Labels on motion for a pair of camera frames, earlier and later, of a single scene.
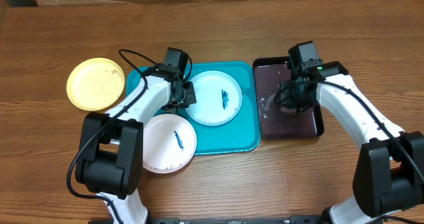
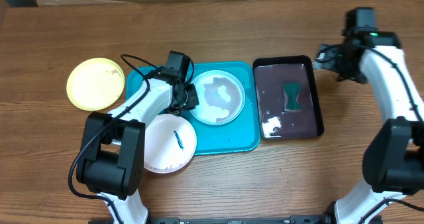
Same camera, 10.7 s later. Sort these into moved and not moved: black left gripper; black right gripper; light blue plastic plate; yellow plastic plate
Moved: black right gripper
Not moved: black left gripper; yellow plastic plate; light blue plastic plate
